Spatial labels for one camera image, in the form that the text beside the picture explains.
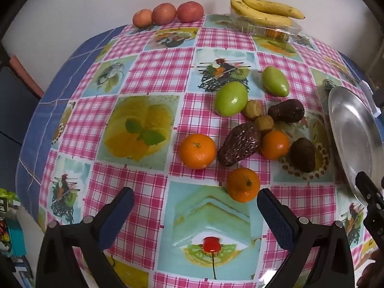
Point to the colourful printed box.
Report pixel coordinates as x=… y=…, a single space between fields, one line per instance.
x=12 y=240

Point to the large orange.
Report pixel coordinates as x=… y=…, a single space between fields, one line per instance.
x=198 y=151

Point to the pink checked printed tablecloth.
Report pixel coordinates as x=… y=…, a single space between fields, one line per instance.
x=156 y=78

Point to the wrinkled dark brown fruit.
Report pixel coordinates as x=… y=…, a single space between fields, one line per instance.
x=240 y=145

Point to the dark brown avocado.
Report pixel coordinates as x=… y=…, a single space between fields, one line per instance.
x=302 y=154
x=286 y=111

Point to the dark blue panel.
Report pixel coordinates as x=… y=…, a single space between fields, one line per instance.
x=15 y=114

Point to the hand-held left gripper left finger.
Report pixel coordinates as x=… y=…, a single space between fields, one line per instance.
x=120 y=216

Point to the round green mango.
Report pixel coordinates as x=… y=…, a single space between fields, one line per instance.
x=231 y=99

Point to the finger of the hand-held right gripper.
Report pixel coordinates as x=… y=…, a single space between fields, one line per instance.
x=367 y=187
x=375 y=226

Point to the oblong green mango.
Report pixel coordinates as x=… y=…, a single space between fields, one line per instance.
x=275 y=81

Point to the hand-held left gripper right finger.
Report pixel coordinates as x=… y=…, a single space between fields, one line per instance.
x=274 y=220

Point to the yellow banana bunch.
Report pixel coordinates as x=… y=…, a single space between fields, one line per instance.
x=264 y=9

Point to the clear plastic clamshell box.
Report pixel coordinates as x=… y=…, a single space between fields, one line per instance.
x=270 y=30

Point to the small tan round fruit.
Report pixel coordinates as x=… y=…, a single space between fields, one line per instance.
x=264 y=124
x=253 y=109

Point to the grey white object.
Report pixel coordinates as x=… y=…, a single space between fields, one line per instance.
x=375 y=99

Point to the small pale red apple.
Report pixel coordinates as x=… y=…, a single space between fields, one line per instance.
x=142 y=18

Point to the reddish wooden chair back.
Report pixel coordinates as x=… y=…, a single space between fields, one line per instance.
x=25 y=75

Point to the silver metal plate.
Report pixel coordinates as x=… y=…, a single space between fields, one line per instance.
x=354 y=132

